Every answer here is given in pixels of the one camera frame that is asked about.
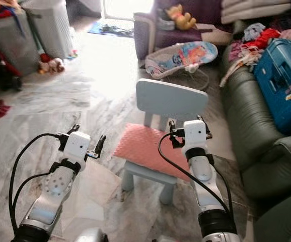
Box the light blue child chair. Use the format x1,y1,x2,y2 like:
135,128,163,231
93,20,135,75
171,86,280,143
120,78,209,205

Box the printed baby bouncer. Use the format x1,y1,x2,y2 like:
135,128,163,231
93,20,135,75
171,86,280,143
144,41,219,91

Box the grey robot leg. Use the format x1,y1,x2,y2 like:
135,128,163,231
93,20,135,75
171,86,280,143
75,228,109,242

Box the black and red stroller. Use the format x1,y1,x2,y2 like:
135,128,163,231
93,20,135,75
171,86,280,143
0,45,23,92

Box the long black left arm cable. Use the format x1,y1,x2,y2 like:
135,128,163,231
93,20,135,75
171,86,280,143
8,132,65,237

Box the dark crumpled clothes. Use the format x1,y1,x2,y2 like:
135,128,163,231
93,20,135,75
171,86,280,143
99,24,135,37

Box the grey mesh laundry basket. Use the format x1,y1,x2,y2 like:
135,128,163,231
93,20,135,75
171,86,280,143
0,10,39,77

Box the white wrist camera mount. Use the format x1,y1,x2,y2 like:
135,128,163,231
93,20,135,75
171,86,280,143
63,131,92,161
183,120,208,149

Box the yellow bear plush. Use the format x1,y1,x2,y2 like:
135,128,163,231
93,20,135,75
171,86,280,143
166,4,197,31

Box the white cushion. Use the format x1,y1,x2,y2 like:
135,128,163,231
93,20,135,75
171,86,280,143
220,0,291,24

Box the purple armchair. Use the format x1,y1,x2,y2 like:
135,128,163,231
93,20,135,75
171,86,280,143
133,0,234,60

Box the grey blue garment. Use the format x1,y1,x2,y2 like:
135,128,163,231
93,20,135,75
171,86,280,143
242,23,267,42

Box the blue floor mat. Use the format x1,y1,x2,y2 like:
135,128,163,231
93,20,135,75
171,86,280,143
88,21,135,37

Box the magenta garment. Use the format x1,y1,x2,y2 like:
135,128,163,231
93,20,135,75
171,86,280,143
229,41,247,61

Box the bright red garment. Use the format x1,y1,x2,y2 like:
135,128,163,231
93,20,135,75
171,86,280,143
241,28,281,50

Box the dark green leather sofa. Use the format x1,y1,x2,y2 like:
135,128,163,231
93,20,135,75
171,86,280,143
220,19,291,242

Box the brown and red plush toy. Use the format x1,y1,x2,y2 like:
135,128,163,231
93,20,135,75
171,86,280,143
39,54,65,75

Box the short black left arm cable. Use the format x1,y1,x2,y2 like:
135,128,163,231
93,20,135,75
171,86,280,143
12,169,60,230

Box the grey cloth bag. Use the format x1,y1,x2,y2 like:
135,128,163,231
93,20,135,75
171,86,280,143
157,9,176,31

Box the white air purifier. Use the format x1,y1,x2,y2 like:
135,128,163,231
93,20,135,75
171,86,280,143
22,0,71,60

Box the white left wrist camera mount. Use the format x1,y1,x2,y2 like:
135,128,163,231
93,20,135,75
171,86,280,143
63,131,92,161

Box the pile of mixed clothes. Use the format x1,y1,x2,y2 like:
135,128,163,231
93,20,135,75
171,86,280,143
0,0,28,22

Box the blue hard suitcase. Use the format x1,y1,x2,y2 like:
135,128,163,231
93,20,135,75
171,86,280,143
254,38,291,134

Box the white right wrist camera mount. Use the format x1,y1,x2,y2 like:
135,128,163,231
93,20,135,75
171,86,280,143
183,120,208,149

